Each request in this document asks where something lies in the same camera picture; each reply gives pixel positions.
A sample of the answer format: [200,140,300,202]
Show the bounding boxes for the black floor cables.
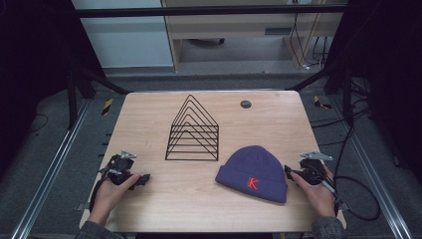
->
[311,79,376,147]

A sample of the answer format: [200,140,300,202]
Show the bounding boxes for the black wire file rack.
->
[164,94,220,162]

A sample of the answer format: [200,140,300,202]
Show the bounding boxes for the hanging black desk cables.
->
[289,0,330,71]

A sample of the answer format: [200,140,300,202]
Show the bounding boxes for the person's left hand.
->
[87,172,141,228]

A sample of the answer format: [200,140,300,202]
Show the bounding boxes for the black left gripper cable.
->
[89,167,110,214]

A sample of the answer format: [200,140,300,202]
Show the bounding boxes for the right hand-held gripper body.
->
[299,150,334,197]

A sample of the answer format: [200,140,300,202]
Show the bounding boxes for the purple knit beanie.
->
[214,144,289,204]

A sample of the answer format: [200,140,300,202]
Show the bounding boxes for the yellow black striped tape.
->
[101,98,114,117]
[313,95,332,111]

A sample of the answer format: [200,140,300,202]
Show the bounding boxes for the dark curtain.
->
[0,0,106,180]
[324,0,422,183]

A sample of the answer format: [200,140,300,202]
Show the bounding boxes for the person's right hand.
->
[290,164,336,219]

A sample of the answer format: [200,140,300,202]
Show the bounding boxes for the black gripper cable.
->
[89,167,110,214]
[322,99,382,222]

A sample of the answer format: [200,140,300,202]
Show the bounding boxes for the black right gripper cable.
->
[322,99,382,222]

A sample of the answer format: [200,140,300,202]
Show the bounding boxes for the light wooden desk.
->
[160,0,348,72]

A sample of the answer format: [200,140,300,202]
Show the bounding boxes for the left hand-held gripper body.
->
[99,149,138,186]

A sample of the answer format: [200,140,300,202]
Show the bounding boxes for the black metal stand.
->
[66,59,131,131]
[286,63,354,127]

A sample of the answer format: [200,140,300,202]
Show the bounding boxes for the black horizontal frame bar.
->
[73,4,348,19]

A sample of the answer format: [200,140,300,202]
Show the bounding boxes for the white cabinet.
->
[71,0,175,70]

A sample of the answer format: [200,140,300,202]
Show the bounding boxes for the aluminium floor rail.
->
[331,96,414,239]
[11,99,93,239]

